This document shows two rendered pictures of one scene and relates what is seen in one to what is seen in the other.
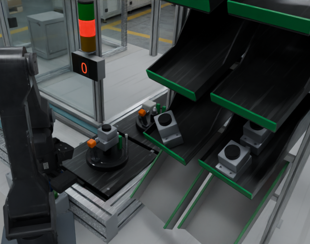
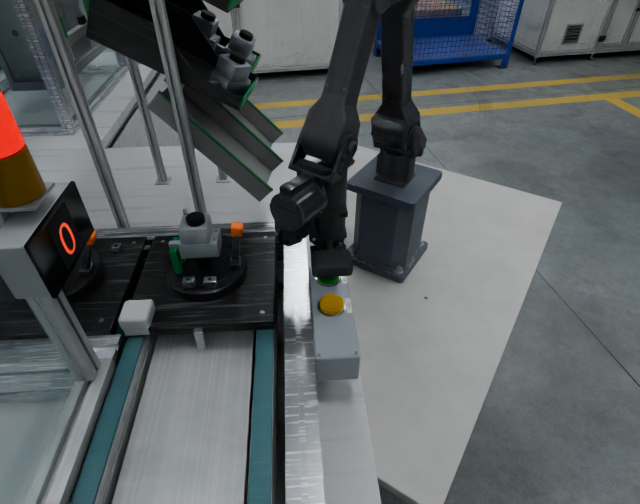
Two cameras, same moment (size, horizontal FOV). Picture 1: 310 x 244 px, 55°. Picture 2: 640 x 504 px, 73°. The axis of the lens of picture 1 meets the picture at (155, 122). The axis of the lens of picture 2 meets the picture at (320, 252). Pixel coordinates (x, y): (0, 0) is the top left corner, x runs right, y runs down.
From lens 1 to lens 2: 119 cm
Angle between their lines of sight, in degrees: 93
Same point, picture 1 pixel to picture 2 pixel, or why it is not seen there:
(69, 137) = (167, 414)
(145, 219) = not seen: hidden behind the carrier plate
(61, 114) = (97, 488)
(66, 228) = (363, 175)
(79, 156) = (236, 301)
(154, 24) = not seen: outside the picture
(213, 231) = not seen: hidden behind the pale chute
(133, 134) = (117, 284)
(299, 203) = (120, 175)
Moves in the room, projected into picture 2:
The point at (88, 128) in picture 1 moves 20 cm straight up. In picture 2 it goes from (126, 379) to (77, 280)
